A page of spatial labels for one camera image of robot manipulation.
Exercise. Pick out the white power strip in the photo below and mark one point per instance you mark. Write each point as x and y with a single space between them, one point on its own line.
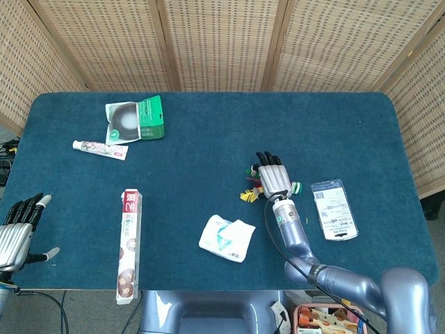
280 311

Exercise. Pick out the green and clear blister package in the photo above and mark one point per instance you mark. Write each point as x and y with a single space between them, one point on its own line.
151 115

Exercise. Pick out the white soft tissue pack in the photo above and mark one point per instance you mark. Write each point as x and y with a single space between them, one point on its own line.
226 238

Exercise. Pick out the silver and black left robot hand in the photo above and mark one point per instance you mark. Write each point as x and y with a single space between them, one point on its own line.
14 240

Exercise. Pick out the clear package with blue-white card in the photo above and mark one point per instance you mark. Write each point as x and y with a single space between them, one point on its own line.
334 212

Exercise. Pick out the white floral toothpaste tube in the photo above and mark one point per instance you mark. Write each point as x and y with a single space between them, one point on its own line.
101 149

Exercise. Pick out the woven rattan folding screen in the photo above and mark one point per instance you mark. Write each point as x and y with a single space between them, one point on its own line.
222 41

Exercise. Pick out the grey-blue robot torso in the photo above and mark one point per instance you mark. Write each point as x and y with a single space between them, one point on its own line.
208 313

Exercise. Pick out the black power strip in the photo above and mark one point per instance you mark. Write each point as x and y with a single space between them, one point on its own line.
5 171

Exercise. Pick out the pink basket with snack packs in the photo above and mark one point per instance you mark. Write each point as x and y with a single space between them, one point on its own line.
323 318

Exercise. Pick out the small colourful toy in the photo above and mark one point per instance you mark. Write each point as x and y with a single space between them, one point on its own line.
297 188

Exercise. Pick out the dark blue felt table mat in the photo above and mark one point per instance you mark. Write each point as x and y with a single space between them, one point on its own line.
208 167

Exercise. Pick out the silver and black right robot hand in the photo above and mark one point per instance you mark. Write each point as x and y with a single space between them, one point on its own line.
276 181

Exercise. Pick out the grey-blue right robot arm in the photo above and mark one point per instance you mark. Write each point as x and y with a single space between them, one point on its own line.
292 229

